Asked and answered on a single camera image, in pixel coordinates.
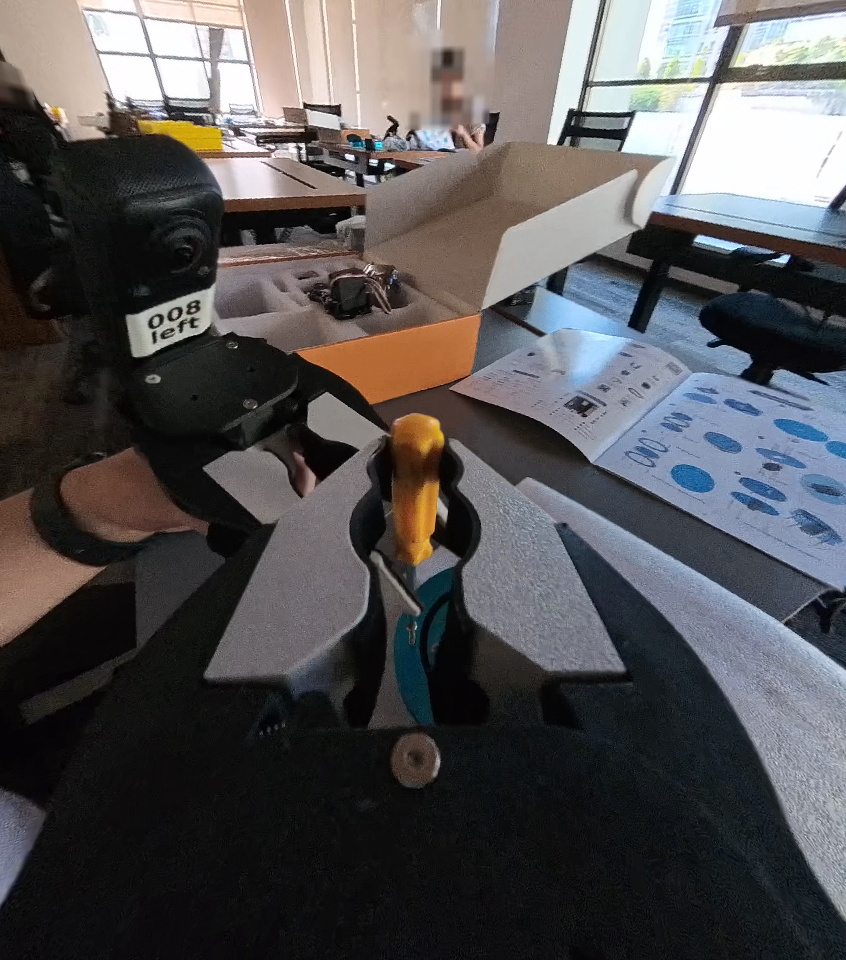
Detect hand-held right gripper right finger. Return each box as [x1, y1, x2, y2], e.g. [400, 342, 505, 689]
[438, 438, 628, 726]

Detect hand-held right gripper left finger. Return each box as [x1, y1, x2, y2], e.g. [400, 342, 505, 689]
[204, 438, 394, 726]

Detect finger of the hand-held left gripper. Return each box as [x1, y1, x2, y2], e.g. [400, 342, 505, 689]
[306, 390, 388, 457]
[204, 448, 425, 618]

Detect yellow handled screwdriver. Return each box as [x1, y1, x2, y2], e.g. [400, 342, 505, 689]
[390, 412, 445, 594]

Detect blue round metal turntable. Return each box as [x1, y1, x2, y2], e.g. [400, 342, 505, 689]
[395, 566, 461, 725]

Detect dark grey desk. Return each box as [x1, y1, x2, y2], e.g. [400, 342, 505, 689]
[134, 307, 846, 721]

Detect person's left hand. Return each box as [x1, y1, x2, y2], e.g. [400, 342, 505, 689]
[63, 444, 262, 541]

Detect grey foam box insert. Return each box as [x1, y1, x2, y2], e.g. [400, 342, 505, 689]
[214, 258, 480, 354]

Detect orange cardboard box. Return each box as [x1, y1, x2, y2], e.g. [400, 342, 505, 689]
[213, 141, 675, 406]

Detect printed instruction manual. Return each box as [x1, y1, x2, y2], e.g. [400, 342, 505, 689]
[450, 327, 846, 590]

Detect wooden office table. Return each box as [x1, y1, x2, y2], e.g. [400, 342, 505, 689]
[627, 193, 846, 335]
[198, 156, 367, 245]

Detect white foam sheet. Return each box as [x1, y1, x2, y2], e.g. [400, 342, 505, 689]
[370, 477, 846, 960]

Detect yellow storage bins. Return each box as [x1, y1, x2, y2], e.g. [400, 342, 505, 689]
[139, 120, 223, 151]

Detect person's dark trousers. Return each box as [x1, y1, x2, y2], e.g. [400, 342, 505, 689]
[0, 585, 139, 781]

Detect paned window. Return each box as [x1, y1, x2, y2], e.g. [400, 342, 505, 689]
[81, 0, 259, 114]

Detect dark blue stool chair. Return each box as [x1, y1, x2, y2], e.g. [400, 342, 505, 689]
[699, 288, 846, 384]

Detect black slatted chair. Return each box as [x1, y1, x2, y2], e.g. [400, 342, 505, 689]
[558, 108, 635, 151]

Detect large glass window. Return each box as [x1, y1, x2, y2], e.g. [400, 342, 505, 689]
[584, 0, 846, 207]

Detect black servo with wires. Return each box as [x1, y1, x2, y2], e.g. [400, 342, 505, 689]
[309, 262, 401, 320]

